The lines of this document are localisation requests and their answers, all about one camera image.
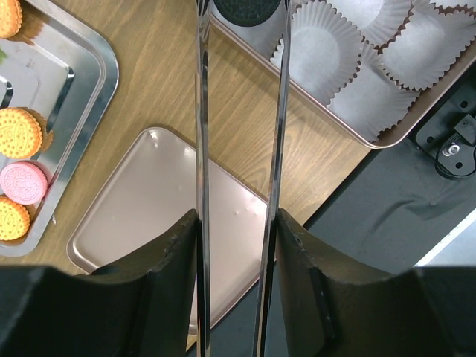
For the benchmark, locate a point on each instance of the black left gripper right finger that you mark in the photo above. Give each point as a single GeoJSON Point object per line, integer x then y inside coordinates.
{"type": "Point", "coordinates": [334, 305]}

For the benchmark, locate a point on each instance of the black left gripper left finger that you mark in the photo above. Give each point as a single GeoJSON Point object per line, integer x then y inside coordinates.
{"type": "Point", "coordinates": [138, 305]}

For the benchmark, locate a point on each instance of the pink sandwich cookie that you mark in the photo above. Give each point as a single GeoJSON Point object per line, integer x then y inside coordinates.
{"type": "Point", "coordinates": [24, 182]}

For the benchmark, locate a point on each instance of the orange round sandwich cookie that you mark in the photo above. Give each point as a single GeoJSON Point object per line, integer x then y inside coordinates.
{"type": "Point", "coordinates": [23, 133]}

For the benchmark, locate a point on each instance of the black sandwich cookie packed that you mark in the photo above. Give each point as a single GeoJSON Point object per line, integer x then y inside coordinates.
{"type": "Point", "coordinates": [247, 13]}

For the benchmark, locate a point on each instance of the rose gold tin lid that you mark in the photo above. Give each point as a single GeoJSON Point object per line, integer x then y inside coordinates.
{"type": "Point", "coordinates": [151, 188]}

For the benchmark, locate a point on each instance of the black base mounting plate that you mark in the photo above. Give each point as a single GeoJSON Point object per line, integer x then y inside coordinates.
{"type": "Point", "coordinates": [412, 204]}

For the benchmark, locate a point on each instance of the white paper cup centre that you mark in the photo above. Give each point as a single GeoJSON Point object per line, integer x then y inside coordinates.
{"type": "Point", "coordinates": [372, 102]}

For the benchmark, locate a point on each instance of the white paper cup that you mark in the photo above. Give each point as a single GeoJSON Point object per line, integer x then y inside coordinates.
{"type": "Point", "coordinates": [372, 102]}
{"type": "Point", "coordinates": [429, 44]}
{"type": "Point", "coordinates": [325, 50]}

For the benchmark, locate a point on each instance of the silver steel tray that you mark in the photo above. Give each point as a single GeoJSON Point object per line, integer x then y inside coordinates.
{"type": "Point", "coordinates": [63, 70]}

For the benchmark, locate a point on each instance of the white paper cup top middle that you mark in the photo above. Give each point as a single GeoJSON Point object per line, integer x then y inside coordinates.
{"type": "Point", "coordinates": [325, 50]}

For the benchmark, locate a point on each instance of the white paper cup top right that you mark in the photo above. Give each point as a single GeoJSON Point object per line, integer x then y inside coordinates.
{"type": "Point", "coordinates": [429, 44]}

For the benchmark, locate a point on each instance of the orange round cookie lower right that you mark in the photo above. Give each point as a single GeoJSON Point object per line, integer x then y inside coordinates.
{"type": "Point", "coordinates": [11, 18]}

